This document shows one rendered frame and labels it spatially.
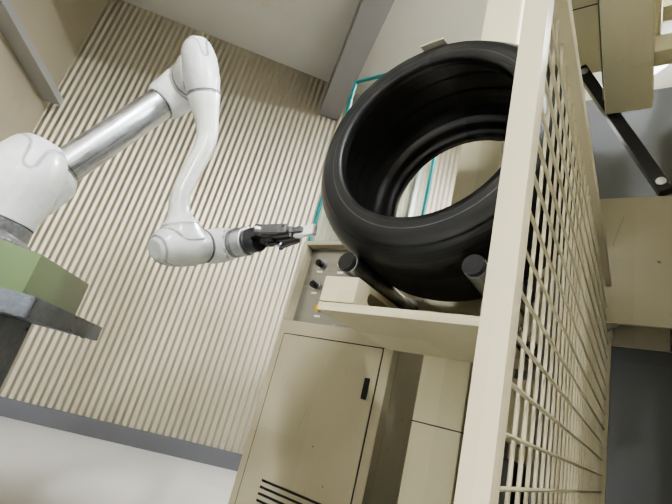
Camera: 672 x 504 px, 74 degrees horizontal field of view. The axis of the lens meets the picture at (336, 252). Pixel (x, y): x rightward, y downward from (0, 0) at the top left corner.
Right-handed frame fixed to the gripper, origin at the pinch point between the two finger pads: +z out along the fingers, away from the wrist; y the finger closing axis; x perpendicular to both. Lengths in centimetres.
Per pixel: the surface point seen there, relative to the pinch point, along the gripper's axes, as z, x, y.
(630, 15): 79, -38, -2
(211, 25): -225, -297, 82
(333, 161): 15.4, -10.4, -12.6
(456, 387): 34, 35, 28
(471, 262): 48, 19, -9
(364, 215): 26.0, 6.7, -12.8
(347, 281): 21.6, 20.1, -9.2
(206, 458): -204, 71, 178
